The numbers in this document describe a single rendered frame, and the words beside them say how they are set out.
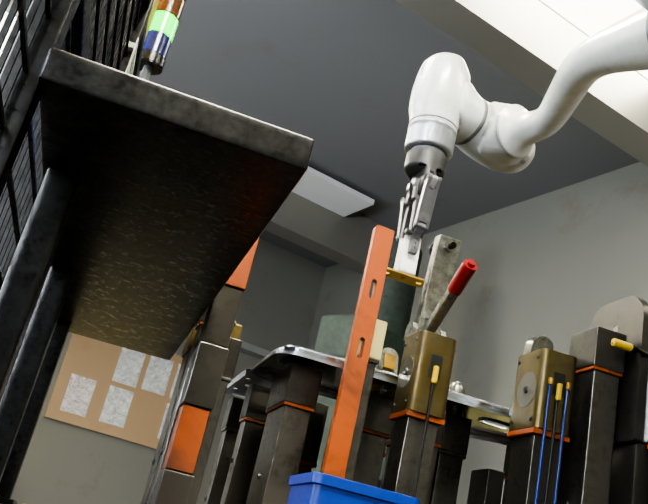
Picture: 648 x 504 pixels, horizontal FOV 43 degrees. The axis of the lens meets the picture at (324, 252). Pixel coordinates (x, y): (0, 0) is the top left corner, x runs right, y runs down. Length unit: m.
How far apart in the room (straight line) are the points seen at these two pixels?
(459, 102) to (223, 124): 0.91
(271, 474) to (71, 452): 5.68
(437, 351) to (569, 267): 4.34
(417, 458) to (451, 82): 0.71
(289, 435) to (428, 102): 0.65
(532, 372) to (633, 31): 0.50
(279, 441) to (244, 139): 0.65
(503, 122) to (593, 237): 3.91
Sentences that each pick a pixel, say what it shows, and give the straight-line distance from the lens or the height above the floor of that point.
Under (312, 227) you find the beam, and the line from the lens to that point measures 6.43.
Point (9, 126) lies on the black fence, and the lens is 0.67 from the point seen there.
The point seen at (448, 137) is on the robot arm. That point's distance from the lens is 1.49.
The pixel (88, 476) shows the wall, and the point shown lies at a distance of 6.90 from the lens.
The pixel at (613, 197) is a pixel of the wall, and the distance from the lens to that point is 5.49.
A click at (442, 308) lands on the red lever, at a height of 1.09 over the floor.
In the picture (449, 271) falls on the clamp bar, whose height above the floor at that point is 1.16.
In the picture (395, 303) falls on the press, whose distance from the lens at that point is 5.40.
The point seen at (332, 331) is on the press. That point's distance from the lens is 5.16.
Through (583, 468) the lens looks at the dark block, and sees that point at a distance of 1.21.
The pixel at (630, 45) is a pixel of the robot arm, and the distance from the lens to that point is 1.26.
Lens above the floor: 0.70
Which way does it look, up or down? 21 degrees up
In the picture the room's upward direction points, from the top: 13 degrees clockwise
